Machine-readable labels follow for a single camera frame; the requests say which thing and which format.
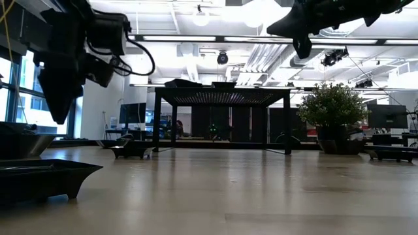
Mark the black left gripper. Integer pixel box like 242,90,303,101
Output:
34,9,115,125

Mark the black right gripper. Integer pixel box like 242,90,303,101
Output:
266,0,383,59

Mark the square wavy black plate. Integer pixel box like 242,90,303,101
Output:
0,132,57,160

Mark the medium square black plate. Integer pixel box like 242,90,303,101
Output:
0,159,104,205

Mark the large round wavy black plate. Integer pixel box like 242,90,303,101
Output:
164,78,204,89

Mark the black ceiling track light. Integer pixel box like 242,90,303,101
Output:
321,47,349,68

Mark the dark computer monitor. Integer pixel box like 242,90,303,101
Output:
367,104,409,130
119,102,147,125

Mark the black overhead light bar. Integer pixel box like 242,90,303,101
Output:
125,33,418,46

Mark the green potted plant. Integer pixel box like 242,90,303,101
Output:
296,82,372,144

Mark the black perforated metal stand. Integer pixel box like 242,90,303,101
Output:
152,86,293,156

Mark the dark window frame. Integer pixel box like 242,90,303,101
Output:
0,31,82,140

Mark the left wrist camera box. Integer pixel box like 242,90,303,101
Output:
86,13,129,56

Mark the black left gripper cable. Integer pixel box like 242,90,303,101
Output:
112,31,156,76

